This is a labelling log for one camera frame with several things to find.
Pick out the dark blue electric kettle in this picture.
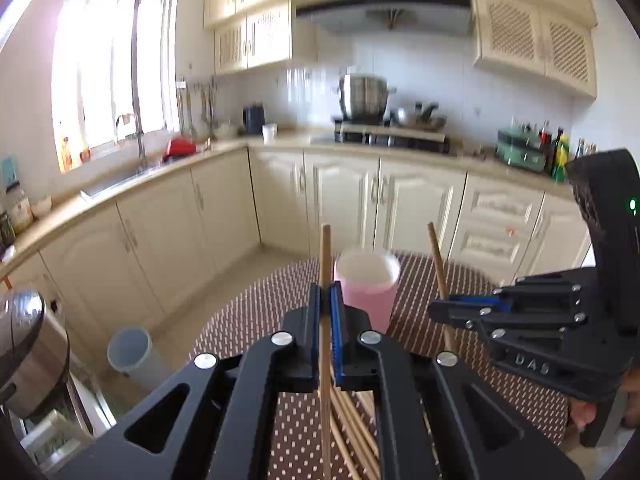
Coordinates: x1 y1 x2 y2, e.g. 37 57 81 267
243 104 266 136

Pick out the kitchen faucet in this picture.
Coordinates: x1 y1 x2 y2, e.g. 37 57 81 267
116 0 148 168

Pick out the green electric grill appliance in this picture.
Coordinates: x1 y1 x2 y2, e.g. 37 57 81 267
496 127 547 174

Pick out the brown polka dot tablecloth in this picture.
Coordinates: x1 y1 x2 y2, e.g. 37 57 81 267
191 252 568 479

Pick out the right hand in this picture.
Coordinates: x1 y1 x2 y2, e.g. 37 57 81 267
570 398 597 431

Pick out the range hood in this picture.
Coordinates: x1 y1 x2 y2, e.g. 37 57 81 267
295 0 473 37

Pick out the steel wok with handle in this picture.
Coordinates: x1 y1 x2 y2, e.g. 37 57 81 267
390 102 447 132

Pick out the grey plastic bin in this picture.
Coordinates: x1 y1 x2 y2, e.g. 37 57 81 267
106 326 172 392

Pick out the white cup on counter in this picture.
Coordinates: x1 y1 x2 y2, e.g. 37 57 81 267
262 124 278 143

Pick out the green bottle on counter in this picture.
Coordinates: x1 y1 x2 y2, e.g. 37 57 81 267
552 133 570 182

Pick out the red cloth by sink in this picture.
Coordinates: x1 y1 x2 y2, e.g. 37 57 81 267
162 136 198 164

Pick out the gas stove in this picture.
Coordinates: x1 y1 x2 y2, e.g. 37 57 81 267
309 120 451 155

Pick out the pink cylindrical utensil cup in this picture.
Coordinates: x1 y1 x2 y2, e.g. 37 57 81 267
334 248 401 333

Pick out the white wooden stool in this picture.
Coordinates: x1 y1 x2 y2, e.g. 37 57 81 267
20 410 94 477

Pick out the glass jar on counter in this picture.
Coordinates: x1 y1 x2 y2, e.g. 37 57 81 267
6 181 34 234

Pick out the white bowl on counter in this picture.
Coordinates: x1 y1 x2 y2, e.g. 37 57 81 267
32 195 52 219

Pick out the wooden chopstick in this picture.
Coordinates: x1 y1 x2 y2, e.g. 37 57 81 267
319 223 332 479
331 388 374 479
336 390 381 479
331 420 360 480
427 222 458 353

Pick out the large steel stockpot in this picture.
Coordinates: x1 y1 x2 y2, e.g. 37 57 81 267
337 74 397 124

